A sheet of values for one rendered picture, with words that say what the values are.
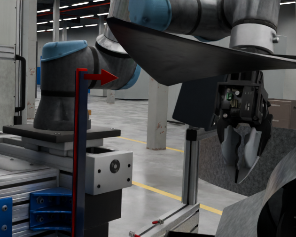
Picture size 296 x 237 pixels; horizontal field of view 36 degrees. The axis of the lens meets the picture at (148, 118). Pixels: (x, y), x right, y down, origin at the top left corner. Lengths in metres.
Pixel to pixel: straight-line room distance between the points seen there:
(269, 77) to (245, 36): 10.24
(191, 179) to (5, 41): 1.72
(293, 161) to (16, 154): 1.01
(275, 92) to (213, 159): 8.46
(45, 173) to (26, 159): 0.14
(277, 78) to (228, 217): 10.65
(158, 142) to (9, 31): 5.02
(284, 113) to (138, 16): 6.62
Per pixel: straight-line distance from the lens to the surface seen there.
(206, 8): 0.84
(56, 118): 1.18
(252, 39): 0.77
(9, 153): 1.33
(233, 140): 0.78
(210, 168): 2.85
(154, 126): 7.37
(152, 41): 0.55
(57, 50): 1.19
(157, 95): 7.32
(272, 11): 0.80
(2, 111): 2.67
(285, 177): 0.38
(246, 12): 0.79
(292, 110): 7.33
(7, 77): 2.69
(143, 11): 0.78
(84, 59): 1.20
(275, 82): 11.17
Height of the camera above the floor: 1.18
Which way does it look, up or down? 5 degrees down
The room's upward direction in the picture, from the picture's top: 2 degrees clockwise
